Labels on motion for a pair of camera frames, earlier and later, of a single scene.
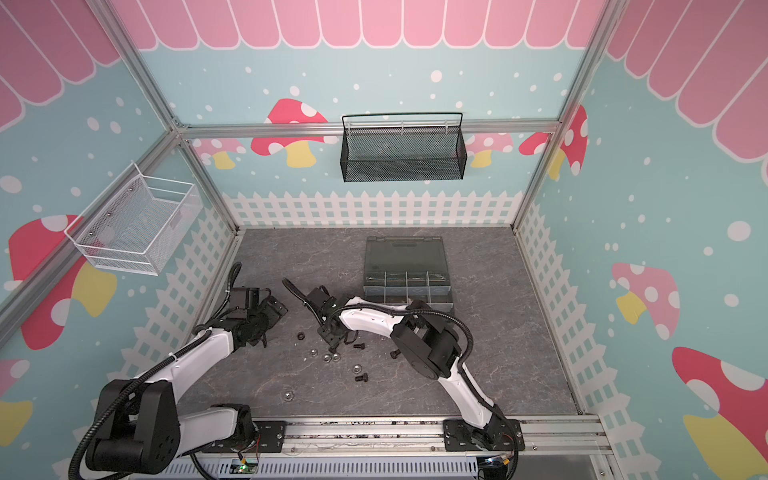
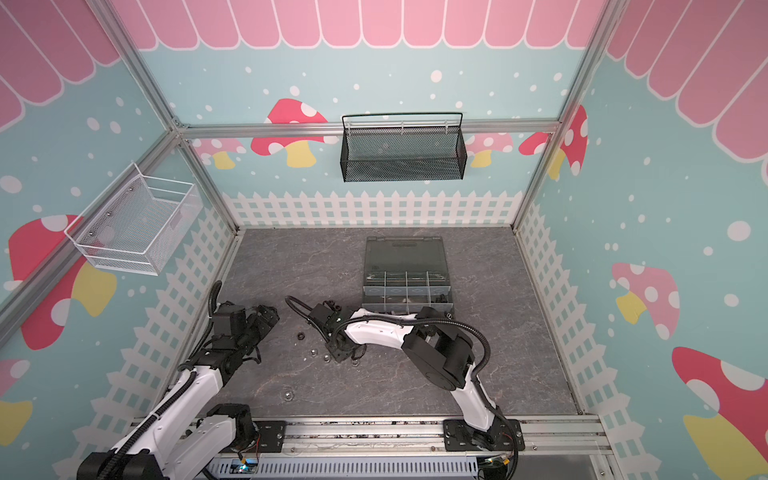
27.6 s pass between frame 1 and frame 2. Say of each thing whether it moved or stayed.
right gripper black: moved
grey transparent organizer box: stayed
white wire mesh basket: stayed
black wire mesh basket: stayed
